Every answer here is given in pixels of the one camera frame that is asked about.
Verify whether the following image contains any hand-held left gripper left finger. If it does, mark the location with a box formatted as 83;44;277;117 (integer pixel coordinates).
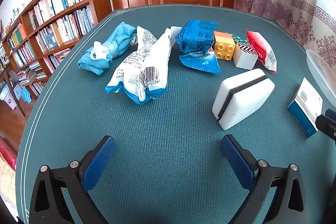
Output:
29;135;116;224

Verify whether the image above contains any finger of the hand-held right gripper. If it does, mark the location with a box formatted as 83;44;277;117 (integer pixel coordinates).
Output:
315;109;336;143

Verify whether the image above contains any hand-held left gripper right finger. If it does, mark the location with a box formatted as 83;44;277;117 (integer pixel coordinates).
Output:
221;134;308;224

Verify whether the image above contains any blue and white small box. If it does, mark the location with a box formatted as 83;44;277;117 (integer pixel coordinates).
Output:
287;77;324;138

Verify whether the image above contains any clear plastic bowl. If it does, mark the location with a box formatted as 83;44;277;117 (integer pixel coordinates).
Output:
306;49;336;106

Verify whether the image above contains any white sponge with black stripe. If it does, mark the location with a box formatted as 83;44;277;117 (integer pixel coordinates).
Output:
212;68;275;131

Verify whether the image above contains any red snack packet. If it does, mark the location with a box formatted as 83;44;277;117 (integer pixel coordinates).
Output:
245;28;277;74

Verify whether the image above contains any white block with zigzag top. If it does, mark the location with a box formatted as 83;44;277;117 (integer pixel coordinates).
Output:
233;40;259;69

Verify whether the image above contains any blue noodle snack packet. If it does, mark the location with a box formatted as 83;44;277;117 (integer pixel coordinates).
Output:
179;48;221;75

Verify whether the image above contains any white and blue plastic package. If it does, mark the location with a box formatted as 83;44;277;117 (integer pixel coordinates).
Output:
105;25;183;105

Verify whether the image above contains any yellow and orange toy brick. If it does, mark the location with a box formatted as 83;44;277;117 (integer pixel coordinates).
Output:
213;31;236;61

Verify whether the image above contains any green dotted block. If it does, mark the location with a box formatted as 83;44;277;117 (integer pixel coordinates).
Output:
231;34;248;43

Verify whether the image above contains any blue cloth with white ribbon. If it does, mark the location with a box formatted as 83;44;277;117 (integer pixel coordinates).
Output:
77;21;137;76

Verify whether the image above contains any dark blue packet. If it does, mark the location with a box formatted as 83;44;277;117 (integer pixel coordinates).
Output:
175;19;218;58

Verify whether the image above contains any pink cloth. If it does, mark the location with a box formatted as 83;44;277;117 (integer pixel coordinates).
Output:
0;136;17;170

